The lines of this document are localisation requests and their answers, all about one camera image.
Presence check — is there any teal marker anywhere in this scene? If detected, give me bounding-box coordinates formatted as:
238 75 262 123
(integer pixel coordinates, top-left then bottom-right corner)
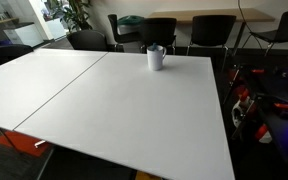
149 42 160 52

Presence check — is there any white ceramic mug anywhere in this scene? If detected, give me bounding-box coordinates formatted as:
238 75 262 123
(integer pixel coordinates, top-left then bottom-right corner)
146 44 168 72

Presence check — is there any green bag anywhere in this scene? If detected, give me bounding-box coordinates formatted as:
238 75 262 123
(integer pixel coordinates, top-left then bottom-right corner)
117 14 146 27

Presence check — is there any green potted plant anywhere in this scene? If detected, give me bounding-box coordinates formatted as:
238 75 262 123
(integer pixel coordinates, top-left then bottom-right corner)
45 0 94 33

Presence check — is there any wooden table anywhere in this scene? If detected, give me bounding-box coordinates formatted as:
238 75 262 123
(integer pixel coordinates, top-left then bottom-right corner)
148 7 276 25

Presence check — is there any white planter box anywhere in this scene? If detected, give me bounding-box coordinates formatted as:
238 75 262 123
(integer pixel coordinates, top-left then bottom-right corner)
45 18 67 40

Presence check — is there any white table leg foot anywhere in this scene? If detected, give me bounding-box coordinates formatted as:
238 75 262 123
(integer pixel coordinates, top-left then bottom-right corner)
33 139 47 149

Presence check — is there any white low cabinet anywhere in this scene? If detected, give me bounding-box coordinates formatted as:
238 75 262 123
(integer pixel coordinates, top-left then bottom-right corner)
3 22 45 48

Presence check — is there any black robot mounting stand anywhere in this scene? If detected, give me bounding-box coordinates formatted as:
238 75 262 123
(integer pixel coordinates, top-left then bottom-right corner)
255 66 288 168

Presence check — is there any orange-handled black clamp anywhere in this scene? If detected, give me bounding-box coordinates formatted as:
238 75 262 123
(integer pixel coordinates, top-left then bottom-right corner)
272 101 288 111
249 67 266 75
254 123 269 140
237 85 251 102

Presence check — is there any black hanging cable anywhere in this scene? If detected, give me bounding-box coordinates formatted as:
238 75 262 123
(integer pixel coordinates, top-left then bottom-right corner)
237 0 249 22

